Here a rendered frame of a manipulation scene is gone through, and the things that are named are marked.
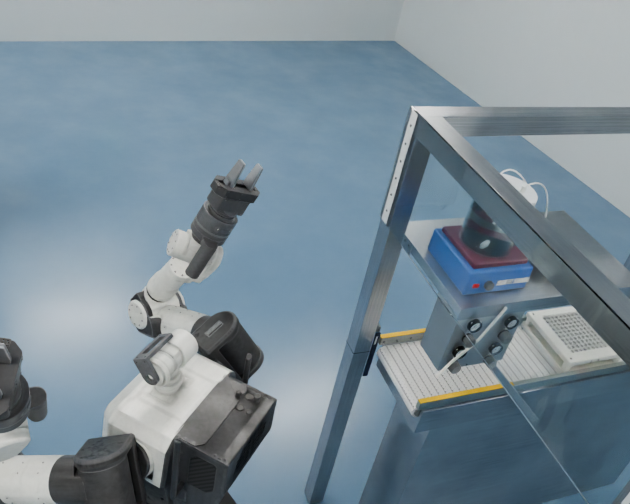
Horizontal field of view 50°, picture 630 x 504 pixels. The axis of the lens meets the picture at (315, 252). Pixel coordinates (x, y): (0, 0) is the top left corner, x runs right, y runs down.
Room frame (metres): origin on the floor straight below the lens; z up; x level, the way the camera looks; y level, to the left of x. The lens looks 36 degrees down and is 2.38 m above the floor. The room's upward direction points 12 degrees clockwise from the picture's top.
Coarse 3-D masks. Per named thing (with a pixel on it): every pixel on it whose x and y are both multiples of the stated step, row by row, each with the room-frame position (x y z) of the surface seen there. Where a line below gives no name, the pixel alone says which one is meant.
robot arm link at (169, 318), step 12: (132, 300) 1.25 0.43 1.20; (180, 300) 1.31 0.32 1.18; (132, 312) 1.24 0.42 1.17; (144, 312) 1.22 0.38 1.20; (168, 312) 1.23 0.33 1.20; (180, 312) 1.22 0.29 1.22; (192, 312) 1.23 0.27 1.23; (144, 324) 1.21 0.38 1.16; (156, 324) 1.21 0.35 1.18; (168, 324) 1.20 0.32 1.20; (180, 324) 1.18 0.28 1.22; (192, 324) 1.17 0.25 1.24; (156, 336) 1.20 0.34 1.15
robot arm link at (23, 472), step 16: (0, 464) 0.73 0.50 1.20; (16, 464) 0.73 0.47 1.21; (32, 464) 0.73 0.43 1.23; (48, 464) 0.72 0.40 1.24; (0, 480) 0.70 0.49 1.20; (16, 480) 0.70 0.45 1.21; (32, 480) 0.70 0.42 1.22; (0, 496) 0.69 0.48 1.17; (16, 496) 0.68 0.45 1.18; (32, 496) 0.68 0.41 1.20; (48, 496) 0.68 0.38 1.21
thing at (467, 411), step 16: (384, 368) 1.59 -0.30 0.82; (400, 400) 1.48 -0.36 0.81; (480, 400) 1.48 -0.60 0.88; (496, 400) 1.51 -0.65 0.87; (512, 400) 1.54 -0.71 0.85; (432, 416) 1.40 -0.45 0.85; (448, 416) 1.43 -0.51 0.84; (464, 416) 1.46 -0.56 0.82; (480, 416) 1.49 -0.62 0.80; (416, 432) 1.38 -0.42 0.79
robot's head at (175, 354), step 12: (180, 336) 0.97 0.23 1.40; (192, 336) 0.98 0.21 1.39; (168, 348) 0.93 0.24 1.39; (180, 348) 0.94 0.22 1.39; (192, 348) 0.96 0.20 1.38; (156, 360) 0.89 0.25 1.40; (168, 360) 0.91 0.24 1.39; (180, 360) 0.93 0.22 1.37; (168, 372) 0.89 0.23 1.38; (180, 372) 0.94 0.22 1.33; (168, 384) 0.91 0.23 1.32
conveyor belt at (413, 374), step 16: (384, 352) 1.59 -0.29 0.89; (400, 352) 1.60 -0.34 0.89; (416, 352) 1.62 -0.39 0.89; (400, 368) 1.53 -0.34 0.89; (416, 368) 1.55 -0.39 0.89; (432, 368) 1.56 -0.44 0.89; (464, 368) 1.59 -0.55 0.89; (480, 368) 1.61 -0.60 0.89; (400, 384) 1.47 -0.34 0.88; (416, 384) 1.48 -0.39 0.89; (432, 384) 1.49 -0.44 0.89; (448, 384) 1.51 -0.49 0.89; (464, 384) 1.52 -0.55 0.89; (480, 384) 1.54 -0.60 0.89; (416, 400) 1.41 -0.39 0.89; (416, 416) 1.40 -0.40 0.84
